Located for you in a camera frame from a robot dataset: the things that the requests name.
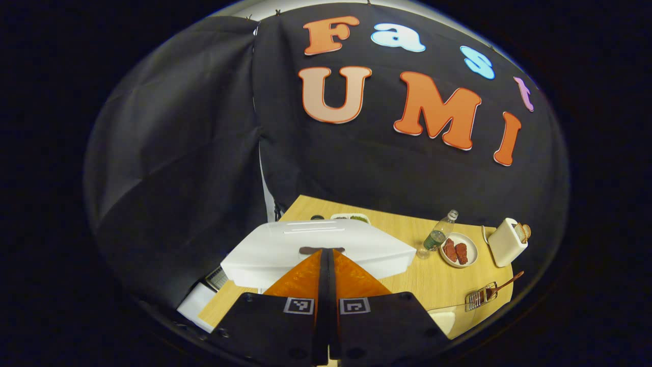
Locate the white toaster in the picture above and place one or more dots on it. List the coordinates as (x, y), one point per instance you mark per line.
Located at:
(504, 244)

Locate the red meat piece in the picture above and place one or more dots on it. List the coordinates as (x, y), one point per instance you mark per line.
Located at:
(461, 254)
(450, 250)

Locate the clear plastic water bottle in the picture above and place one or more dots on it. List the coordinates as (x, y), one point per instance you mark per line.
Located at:
(438, 237)

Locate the toast bread slice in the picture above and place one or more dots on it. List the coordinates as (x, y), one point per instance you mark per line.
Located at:
(520, 232)
(527, 232)

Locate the grey gridded device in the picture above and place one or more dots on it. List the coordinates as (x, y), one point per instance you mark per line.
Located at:
(217, 278)

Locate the white box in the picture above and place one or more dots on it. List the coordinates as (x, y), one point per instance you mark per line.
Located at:
(196, 306)

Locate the cream lidded container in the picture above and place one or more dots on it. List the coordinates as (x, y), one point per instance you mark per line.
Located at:
(443, 321)

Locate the white rice cooker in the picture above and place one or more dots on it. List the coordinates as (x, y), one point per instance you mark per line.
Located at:
(316, 239)

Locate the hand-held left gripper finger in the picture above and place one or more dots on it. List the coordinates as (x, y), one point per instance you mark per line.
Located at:
(333, 326)
(324, 326)

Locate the white round plate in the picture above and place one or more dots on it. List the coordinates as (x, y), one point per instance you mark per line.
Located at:
(472, 250)

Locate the brown wooden spoon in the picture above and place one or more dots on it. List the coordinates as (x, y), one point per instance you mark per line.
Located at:
(509, 282)

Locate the black backdrop cloth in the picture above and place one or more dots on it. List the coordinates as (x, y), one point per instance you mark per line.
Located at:
(178, 153)

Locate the white divided bean dish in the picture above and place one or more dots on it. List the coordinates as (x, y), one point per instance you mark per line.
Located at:
(341, 217)

